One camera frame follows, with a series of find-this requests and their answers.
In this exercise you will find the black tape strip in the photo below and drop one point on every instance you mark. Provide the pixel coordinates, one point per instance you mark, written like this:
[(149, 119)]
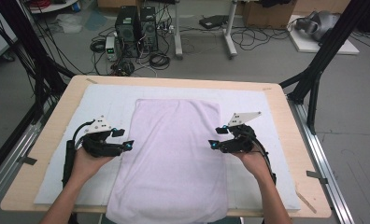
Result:
[(316, 176), (28, 160)]

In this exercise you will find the white grid mat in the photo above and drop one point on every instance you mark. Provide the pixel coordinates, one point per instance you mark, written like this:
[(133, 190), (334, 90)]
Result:
[(111, 99)]

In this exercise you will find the flat black device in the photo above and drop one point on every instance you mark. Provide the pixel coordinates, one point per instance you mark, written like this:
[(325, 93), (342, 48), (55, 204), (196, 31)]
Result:
[(212, 21)]

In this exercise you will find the large cardboard box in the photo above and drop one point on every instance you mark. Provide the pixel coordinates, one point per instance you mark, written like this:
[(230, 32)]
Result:
[(267, 17)]

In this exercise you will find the clear plastic bag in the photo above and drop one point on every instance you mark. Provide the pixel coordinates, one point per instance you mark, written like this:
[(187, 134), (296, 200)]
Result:
[(68, 24)]

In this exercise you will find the grey rounded device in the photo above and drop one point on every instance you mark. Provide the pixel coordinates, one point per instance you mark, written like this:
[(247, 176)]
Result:
[(321, 21)]

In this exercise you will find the white floor board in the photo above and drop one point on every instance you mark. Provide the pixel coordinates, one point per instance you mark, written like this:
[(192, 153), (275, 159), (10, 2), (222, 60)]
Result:
[(307, 46)]

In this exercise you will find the round white table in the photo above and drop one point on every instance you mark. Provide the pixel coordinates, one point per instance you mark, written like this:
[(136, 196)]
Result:
[(52, 7)]

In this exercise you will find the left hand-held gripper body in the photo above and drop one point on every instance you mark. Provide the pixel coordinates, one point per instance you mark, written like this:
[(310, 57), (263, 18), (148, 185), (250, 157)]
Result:
[(97, 146)]

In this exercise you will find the slim black computer tower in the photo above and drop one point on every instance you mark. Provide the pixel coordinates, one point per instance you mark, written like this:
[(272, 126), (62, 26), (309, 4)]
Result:
[(149, 29)]

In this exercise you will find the large black computer tower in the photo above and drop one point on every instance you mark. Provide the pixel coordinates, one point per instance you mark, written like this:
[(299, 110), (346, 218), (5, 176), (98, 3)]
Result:
[(127, 29)]

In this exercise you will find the lilac towel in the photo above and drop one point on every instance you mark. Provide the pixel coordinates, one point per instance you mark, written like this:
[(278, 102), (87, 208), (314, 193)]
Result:
[(173, 155)]

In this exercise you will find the white power supply unit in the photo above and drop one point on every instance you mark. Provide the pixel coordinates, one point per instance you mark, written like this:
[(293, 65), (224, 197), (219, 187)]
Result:
[(111, 48)]

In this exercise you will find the aluminium rail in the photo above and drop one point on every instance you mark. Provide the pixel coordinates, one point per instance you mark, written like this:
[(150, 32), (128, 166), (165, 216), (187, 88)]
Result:
[(323, 161), (18, 149)]

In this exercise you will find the black metal frame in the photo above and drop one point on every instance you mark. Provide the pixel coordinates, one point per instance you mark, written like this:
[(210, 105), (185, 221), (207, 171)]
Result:
[(329, 46), (27, 40)]

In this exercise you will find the person's right hand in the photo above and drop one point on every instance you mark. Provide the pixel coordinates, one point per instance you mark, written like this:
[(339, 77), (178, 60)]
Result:
[(256, 165)]

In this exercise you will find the person's left hand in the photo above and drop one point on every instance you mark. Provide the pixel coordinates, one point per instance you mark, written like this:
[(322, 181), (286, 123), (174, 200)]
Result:
[(85, 168)]

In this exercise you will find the white metal desk frame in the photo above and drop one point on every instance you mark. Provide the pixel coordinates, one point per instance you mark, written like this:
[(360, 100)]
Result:
[(177, 31)]

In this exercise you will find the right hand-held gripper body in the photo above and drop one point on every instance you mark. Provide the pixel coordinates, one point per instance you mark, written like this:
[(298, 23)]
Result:
[(242, 143)]

